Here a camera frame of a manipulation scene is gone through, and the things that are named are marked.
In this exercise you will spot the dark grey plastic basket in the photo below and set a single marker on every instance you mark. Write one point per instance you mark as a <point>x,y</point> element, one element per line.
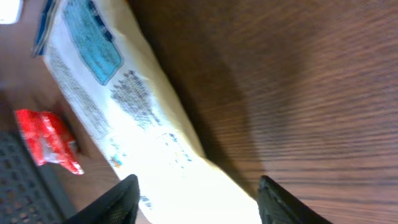
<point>29,194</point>

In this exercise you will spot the orange snack bag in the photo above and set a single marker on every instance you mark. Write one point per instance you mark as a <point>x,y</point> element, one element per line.
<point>48,139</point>

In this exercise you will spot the white barcode scanner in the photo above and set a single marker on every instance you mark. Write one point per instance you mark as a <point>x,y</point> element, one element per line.
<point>10,11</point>

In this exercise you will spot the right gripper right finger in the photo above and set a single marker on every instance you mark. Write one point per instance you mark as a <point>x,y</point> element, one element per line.
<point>278,206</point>

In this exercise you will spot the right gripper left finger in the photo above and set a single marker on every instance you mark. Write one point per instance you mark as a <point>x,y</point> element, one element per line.
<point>119,205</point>

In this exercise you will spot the pale yellow snack bag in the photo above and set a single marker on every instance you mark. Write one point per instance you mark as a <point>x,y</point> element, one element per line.
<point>107,72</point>

